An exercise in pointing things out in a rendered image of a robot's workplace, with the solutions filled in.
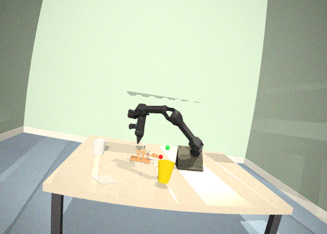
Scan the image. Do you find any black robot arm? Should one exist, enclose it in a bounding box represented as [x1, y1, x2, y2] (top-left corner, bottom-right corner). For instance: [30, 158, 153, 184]
[128, 103, 204, 157]

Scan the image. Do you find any white cup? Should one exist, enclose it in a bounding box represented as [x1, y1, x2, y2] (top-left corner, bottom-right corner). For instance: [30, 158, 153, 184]
[92, 138, 106, 155]

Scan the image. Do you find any yellow cup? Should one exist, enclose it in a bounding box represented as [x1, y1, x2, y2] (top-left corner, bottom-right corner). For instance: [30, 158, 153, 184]
[158, 160, 175, 184]

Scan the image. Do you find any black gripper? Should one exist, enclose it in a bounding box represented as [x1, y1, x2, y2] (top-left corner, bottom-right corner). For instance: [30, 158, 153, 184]
[134, 120, 145, 144]

